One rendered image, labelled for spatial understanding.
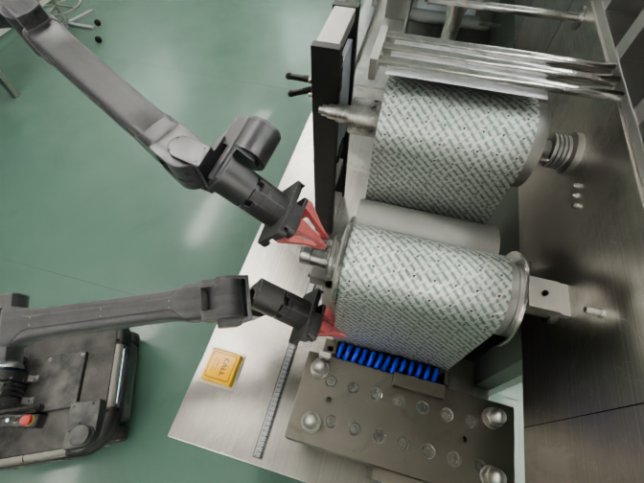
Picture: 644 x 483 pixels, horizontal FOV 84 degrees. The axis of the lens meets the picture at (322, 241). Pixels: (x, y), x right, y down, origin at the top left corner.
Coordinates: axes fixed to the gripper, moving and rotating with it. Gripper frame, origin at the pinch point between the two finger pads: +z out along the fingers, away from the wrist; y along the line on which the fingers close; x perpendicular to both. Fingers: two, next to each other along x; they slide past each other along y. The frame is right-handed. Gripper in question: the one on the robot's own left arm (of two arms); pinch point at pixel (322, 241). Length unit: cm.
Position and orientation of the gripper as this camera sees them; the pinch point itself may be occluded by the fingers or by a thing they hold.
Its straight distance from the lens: 59.5
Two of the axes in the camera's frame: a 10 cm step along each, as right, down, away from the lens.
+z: 7.4, 5.1, 4.3
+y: -2.6, 8.2, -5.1
